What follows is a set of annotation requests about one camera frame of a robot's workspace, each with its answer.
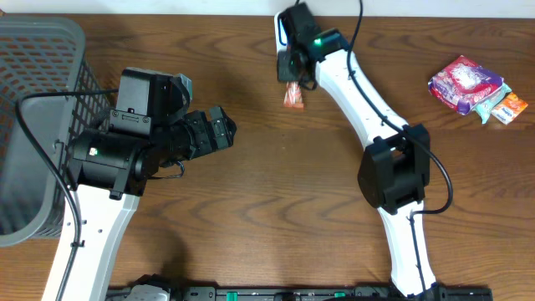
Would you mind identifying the white barcode scanner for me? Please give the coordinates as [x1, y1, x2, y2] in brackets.
[273, 11, 288, 54]

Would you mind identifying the teal snack packet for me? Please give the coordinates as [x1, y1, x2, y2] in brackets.
[475, 83, 512, 125]

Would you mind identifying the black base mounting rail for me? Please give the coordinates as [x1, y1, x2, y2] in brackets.
[106, 285, 494, 301]

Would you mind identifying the grey plastic mesh basket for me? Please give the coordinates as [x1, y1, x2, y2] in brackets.
[1, 16, 110, 247]

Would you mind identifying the purple snack packet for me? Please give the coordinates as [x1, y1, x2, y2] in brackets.
[428, 55, 504, 115]

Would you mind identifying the orange chocolate bar wrapper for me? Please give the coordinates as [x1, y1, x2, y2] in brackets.
[283, 82, 304, 110]

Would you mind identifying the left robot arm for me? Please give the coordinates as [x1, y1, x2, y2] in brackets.
[43, 68, 237, 300]

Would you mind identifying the small orange white box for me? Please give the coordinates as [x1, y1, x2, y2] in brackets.
[492, 92, 528, 125]

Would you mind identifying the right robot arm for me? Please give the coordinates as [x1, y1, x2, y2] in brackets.
[274, 3, 436, 298]

